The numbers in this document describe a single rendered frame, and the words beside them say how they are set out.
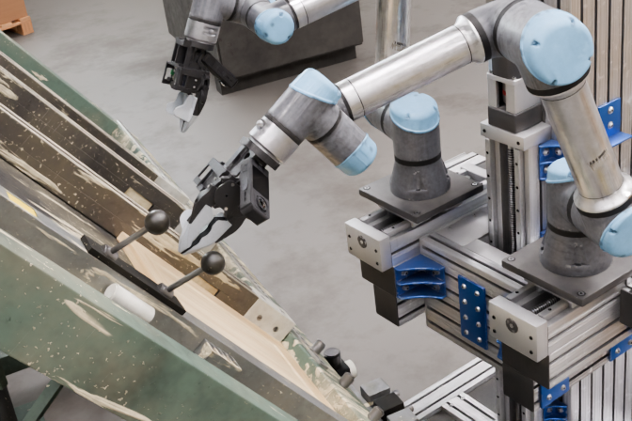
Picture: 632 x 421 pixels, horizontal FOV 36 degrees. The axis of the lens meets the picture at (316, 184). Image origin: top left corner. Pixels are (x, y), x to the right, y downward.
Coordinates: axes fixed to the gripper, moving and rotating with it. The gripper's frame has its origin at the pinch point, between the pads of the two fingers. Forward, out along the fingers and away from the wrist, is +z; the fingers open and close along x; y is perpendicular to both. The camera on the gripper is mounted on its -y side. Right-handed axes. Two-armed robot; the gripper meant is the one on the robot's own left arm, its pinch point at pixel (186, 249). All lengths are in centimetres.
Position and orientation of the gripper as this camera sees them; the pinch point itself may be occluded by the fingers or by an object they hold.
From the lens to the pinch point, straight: 159.9
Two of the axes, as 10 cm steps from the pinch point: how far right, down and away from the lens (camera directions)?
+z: -6.6, 7.5, 0.0
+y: -4.3, -3.7, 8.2
